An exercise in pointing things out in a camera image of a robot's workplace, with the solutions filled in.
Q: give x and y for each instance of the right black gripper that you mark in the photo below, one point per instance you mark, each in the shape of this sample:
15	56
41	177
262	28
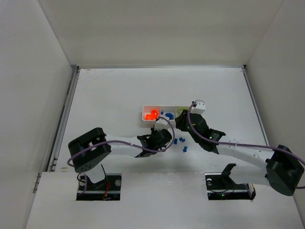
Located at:
182	118

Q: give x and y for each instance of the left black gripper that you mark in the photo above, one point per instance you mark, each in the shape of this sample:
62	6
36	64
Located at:
155	131

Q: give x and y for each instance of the blue arch lego piece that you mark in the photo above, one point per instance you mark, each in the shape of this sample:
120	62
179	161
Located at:
170	116

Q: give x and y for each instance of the orange ring lego piece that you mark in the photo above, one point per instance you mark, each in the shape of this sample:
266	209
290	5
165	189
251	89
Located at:
149	117

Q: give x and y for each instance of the orange dome lego piece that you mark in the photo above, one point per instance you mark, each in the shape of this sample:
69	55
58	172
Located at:
154	113

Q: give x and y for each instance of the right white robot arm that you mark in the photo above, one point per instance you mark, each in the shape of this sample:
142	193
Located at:
275	167

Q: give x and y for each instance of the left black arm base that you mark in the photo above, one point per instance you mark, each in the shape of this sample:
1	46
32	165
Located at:
108	189

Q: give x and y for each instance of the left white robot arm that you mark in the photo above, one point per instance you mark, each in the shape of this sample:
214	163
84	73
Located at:
88	150

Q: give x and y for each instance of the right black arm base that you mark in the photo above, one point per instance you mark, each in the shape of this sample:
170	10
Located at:
221	187

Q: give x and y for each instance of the white three-compartment tray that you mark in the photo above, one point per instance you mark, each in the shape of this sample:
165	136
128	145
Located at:
162	109

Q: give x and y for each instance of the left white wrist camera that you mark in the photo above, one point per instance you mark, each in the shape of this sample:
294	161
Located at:
161	123

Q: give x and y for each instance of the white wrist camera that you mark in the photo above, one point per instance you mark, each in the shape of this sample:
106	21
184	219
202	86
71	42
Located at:
161	123
198	107

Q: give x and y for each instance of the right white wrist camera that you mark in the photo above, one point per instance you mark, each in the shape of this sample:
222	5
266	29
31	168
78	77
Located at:
198	107

